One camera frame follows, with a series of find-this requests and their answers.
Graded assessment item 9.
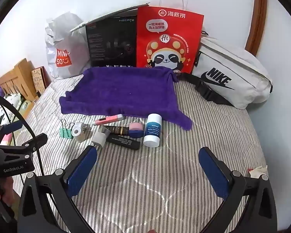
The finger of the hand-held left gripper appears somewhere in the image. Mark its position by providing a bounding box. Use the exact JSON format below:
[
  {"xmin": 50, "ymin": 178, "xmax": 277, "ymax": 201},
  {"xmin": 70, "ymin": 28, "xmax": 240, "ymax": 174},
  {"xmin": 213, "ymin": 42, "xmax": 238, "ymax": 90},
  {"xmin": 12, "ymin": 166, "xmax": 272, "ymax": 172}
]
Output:
[
  {"xmin": 0, "ymin": 121, "xmax": 24, "ymax": 139},
  {"xmin": 0, "ymin": 133, "xmax": 48, "ymax": 162}
]

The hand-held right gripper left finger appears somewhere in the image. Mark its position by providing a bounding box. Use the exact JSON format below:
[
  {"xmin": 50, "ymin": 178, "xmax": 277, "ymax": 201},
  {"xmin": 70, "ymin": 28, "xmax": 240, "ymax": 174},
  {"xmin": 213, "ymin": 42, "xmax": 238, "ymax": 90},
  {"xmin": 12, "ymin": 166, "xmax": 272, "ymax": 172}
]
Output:
[{"xmin": 17, "ymin": 146, "xmax": 99, "ymax": 233}]

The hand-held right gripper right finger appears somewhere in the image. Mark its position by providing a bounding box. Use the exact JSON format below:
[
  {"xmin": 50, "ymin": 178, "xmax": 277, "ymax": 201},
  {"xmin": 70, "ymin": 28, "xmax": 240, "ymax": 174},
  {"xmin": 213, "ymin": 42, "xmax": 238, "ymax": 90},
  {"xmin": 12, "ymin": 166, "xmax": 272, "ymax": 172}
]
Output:
[{"xmin": 198, "ymin": 147, "xmax": 278, "ymax": 233}]

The green binder clip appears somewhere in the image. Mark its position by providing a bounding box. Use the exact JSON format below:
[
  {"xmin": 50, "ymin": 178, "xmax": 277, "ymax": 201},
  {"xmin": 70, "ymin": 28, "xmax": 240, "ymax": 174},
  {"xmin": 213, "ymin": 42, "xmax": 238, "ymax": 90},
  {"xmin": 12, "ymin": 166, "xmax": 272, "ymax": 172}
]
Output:
[{"xmin": 60, "ymin": 119, "xmax": 75, "ymax": 140}]

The white tape roll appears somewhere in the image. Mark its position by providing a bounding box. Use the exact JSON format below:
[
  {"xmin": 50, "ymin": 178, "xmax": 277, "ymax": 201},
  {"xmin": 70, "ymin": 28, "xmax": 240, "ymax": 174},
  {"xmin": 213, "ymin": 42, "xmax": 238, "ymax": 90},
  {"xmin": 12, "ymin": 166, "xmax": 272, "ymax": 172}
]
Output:
[{"xmin": 71, "ymin": 125, "xmax": 86, "ymax": 143}]

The white cube charger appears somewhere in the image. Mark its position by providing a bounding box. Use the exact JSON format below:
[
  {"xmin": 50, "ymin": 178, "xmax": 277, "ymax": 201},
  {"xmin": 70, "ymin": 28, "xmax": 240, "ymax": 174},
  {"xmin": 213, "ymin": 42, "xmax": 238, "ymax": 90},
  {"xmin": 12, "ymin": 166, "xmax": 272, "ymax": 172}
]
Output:
[{"xmin": 92, "ymin": 126, "xmax": 111, "ymax": 148}]

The long black box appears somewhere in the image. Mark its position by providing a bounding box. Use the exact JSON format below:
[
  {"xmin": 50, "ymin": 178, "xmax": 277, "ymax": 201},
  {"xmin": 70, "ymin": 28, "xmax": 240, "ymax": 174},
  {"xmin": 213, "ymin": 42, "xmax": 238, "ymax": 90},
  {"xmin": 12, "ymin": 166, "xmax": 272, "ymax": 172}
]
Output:
[{"xmin": 107, "ymin": 135, "xmax": 140, "ymax": 151}]

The black and gold tube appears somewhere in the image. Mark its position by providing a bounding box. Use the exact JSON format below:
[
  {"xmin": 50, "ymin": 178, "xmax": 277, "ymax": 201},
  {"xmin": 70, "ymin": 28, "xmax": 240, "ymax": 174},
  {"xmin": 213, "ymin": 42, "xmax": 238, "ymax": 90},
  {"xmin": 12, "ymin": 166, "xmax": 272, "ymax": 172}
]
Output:
[{"xmin": 105, "ymin": 126, "xmax": 129, "ymax": 136}]

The pink pen-shaped tool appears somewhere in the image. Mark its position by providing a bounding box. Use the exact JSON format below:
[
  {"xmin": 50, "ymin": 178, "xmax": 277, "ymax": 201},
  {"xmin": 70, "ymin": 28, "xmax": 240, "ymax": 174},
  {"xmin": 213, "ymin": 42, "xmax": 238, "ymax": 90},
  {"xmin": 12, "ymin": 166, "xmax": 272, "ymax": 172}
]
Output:
[{"xmin": 92, "ymin": 114, "xmax": 125, "ymax": 126}]

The pink and blue round container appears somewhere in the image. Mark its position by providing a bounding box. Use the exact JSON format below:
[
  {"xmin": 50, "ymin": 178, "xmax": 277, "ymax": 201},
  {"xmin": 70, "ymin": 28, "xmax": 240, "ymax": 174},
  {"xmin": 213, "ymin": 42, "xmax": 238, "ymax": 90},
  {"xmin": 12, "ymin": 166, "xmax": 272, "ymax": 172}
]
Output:
[{"xmin": 128, "ymin": 123, "xmax": 144, "ymax": 139}]

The white and blue balm bottle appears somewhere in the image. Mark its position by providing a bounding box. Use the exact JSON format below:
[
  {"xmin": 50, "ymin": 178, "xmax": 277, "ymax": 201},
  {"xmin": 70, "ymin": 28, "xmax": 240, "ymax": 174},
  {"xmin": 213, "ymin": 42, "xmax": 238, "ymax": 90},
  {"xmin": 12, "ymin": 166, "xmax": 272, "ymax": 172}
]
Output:
[{"xmin": 143, "ymin": 113, "xmax": 163, "ymax": 148}]

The person's left hand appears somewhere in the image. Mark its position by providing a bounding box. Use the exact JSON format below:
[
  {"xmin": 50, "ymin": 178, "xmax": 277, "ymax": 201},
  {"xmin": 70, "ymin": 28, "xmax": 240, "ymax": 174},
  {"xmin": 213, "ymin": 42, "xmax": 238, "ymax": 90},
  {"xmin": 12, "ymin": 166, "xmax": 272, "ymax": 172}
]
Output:
[{"xmin": 0, "ymin": 176, "xmax": 14, "ymax": 201}]

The red and white wrapper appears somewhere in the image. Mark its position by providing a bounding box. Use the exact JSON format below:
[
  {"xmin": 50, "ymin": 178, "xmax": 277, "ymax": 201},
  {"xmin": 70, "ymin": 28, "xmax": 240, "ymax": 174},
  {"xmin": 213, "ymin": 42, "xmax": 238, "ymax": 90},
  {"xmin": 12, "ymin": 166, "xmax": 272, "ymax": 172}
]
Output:
[{"xmin": 247, "ymin": 165, "xmax": 269, "ymax": 179}]

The brown patterned notebook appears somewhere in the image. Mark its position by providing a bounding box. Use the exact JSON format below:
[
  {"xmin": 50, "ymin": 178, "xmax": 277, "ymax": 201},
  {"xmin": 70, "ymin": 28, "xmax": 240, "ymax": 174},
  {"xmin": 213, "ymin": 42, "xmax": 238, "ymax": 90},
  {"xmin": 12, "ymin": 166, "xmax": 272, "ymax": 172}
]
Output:
[{"xmin": 31, "ymin": 67, "xmax": 52, "ymax": 95}]

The purple towel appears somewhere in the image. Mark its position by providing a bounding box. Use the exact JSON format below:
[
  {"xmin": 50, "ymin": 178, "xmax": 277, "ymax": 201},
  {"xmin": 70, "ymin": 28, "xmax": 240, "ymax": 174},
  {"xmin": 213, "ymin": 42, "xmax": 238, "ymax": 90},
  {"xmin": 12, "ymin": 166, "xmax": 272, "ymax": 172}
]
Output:
[{"xmin": 59, "ymin": 67, "xmax": 193, "ymax": 130}]

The white plastic shopping bag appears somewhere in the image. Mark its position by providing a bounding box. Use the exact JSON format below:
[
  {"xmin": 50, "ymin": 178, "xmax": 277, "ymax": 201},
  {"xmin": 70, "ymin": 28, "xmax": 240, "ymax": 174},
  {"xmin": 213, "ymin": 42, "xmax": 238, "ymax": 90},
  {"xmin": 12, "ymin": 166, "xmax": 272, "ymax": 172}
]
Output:
[{"xmin": 45, "ymin": 11, "xmax": 91, "ymax": 79}]

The white waist bag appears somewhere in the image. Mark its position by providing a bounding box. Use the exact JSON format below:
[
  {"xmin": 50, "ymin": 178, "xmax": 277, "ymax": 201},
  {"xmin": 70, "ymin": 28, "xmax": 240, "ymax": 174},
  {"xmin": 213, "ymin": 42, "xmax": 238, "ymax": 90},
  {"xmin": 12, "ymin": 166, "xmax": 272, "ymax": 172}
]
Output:
[{"xmin": 178, "ymin": 31, "xmax": 274, "ymax": 110}]

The black headphone box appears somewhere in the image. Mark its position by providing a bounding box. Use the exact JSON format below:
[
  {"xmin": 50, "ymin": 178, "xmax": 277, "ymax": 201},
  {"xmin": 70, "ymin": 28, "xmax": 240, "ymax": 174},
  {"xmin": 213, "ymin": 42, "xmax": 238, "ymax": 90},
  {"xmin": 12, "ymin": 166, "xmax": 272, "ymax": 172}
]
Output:
[{"xmin": 85, "ymin": 9, "xmax": 139, "ymax": 69}]

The red paper bag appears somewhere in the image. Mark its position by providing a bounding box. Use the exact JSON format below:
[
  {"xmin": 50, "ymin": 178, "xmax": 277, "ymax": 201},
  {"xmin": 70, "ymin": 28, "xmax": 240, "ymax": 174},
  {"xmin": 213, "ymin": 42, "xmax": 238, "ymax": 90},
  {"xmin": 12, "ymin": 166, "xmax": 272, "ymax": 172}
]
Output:
[{"xmin": 136, "ymin": 0, "xmax": 204, "ymax": 74}]

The thick black cable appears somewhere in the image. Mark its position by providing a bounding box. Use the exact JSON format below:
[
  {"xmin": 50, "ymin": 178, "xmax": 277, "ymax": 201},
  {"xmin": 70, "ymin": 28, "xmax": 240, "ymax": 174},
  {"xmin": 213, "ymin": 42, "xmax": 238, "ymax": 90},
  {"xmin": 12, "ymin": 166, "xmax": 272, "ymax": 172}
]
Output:
[{"xmin": 0, "ymin": 92, "xmax": 45, "ymax": 176}]

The wooden door frame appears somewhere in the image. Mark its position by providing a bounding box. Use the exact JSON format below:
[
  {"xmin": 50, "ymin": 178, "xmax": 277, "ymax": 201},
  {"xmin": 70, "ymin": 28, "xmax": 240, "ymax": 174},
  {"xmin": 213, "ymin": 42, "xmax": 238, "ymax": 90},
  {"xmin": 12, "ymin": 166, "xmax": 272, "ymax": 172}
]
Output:
[{"xmin": 245, "ymin": 0, "xmax": 268, "ymax": 56}]

